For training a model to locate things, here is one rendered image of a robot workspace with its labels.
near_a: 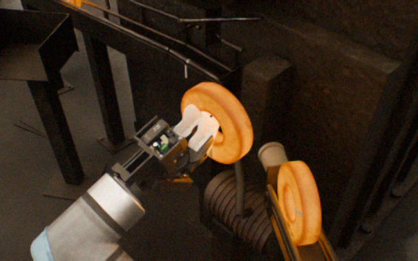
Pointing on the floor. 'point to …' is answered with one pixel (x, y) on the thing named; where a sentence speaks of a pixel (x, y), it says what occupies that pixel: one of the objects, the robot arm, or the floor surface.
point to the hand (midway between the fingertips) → (215, 116)
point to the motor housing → (220, 206)
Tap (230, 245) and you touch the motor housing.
